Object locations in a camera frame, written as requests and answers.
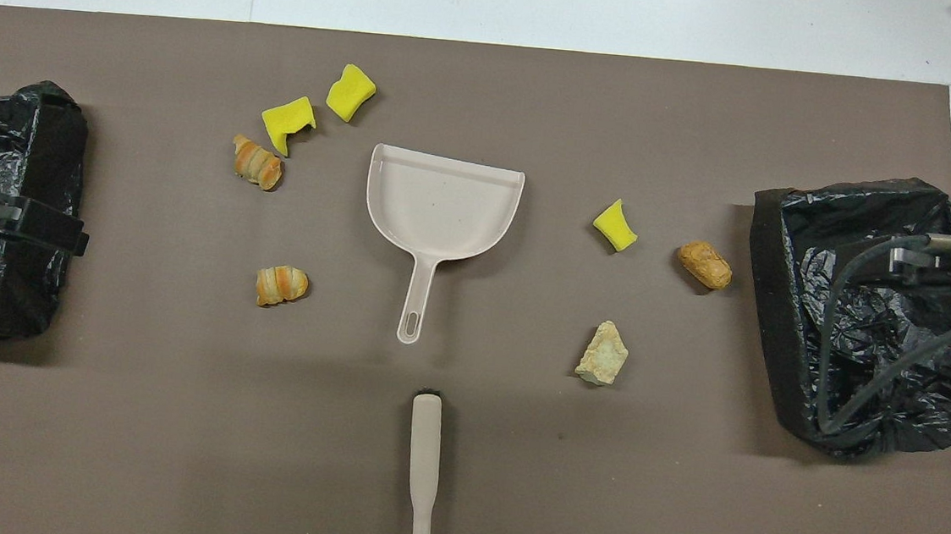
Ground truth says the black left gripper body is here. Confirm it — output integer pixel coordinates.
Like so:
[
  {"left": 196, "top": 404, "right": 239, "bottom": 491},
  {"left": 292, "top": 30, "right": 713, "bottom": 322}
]
[{"left": 0, "top": 189, "right": 94, "bottom": 259}]

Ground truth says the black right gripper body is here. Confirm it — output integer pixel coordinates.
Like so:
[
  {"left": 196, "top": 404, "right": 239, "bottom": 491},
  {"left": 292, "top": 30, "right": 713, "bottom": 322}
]
[{"left": 832, "top": 234, "right": 951, "bottom": 316}]

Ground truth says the small golden croissant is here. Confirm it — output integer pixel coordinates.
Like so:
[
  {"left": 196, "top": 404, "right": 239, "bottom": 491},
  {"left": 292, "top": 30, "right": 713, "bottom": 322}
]
[
  {"left": 228, "top": 133, "right": 287, "bottom": 194},
  {"left": 253, "top": 261, "right": 311, "bottom": 311}
]

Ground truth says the yellow sponge piece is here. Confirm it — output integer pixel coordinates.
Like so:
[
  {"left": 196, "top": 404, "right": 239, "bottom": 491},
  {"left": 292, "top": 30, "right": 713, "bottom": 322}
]
[
  {"left": 323, "top": 61, "right": 379, "bottom": 126},
  {"left": 258, "top": 92, "right": 320, "bottom": 160},
  {"left": 590, "top": 195, "right": 642, "bottom": 255}
]

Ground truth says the beige plastic dustpan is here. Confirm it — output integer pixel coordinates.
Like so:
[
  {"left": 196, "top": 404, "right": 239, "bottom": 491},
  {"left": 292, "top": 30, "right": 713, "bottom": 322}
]
[{"left": 355, "top": 141, "right": 529, "bottom": 354}]

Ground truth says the black bag lined bin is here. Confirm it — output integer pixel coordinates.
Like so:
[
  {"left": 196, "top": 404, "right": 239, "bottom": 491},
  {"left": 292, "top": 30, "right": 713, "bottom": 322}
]
[
  {"left": 733, "top": 164, "right": 951, "bottom": 466},
  {"left": 0, "top": 77, "right": 93, "bottom": 352}
]

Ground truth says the brown bread roll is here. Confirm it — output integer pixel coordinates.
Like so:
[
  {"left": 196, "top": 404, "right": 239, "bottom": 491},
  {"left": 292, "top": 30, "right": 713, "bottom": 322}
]
[{"left": 675, "top": 239, "right": 736, "bottom": 293}]

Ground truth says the pale crusty bread chunk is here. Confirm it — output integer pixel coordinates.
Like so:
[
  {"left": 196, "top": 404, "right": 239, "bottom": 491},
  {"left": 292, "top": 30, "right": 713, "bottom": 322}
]
[{"left": 573, "top": 317, "right": 632, "bottom": 389}]

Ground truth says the brown paper table mat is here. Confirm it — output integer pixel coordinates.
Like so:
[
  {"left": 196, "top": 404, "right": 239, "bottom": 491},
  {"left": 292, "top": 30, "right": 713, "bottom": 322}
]
[{"left": 0, "top": 3, "right": 951, "bottom": 534}]

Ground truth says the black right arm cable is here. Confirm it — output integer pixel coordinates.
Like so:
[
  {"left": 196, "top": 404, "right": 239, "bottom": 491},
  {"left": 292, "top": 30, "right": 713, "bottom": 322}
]
[{"left": 813, "top": 225, "right": 951, "bottom": 447}]

